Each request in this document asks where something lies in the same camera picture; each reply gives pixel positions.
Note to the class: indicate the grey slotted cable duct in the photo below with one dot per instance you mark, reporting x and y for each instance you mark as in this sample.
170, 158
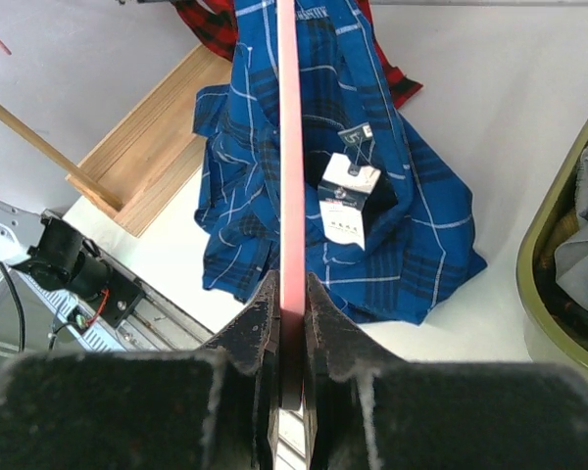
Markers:
65, 308

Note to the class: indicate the wooden clothes rack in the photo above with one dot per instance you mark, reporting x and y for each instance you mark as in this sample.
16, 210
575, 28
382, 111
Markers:
133, 173

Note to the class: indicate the yellow plaid shirt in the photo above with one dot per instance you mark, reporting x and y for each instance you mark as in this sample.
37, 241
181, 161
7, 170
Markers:
572, 316

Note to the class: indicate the blue plaid shirt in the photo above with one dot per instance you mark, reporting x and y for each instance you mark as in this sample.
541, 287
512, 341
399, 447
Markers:
389, 226

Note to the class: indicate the white paper price tag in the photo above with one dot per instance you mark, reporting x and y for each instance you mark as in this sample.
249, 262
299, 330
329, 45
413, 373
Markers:
342, 194

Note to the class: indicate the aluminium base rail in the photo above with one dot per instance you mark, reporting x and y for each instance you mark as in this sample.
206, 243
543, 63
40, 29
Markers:
55, 255

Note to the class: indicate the pink plastic hanger blue shirt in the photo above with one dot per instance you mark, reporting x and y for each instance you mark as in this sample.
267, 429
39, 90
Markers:
292, 272

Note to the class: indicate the green plastic basket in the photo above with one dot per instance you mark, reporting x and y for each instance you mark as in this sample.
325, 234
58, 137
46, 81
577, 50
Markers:
549, 332

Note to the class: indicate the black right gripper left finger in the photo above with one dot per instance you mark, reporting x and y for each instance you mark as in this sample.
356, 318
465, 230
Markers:
241, 430

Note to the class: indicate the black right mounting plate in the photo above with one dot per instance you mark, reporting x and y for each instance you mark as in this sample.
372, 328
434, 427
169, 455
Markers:
111, 298

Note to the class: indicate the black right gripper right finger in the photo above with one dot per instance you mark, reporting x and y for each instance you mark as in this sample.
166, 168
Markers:
341, 364

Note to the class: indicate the red plaid shirt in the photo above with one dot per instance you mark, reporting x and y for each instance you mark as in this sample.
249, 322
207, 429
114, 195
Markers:
214, 25

